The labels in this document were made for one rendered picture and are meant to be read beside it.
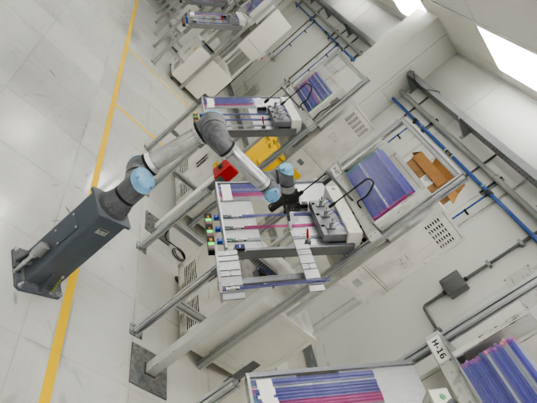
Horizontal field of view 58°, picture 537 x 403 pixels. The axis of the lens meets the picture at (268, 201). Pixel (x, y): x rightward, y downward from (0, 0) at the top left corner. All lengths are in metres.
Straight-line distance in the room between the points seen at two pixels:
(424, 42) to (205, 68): 2.93
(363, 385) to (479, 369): 0.44
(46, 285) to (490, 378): 1.95
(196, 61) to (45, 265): 4.94
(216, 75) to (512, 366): 5.82
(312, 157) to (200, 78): 3.37
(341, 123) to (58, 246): 2.42
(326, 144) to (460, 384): 2.43
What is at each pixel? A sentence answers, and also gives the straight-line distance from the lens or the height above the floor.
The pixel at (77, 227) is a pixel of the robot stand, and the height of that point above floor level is 0.40.
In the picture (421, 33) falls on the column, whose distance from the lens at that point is 5.91.
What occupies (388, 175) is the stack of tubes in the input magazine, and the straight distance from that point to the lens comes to 2.83.
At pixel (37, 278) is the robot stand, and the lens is 2.53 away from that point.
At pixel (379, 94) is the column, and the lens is 5.96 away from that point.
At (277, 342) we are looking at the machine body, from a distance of 3.11.
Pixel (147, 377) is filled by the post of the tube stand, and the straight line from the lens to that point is 2.74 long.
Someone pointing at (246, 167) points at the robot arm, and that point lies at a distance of 2.19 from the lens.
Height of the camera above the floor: 1.66
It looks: 14 degrees down
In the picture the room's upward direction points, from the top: 52 degrees clockwise
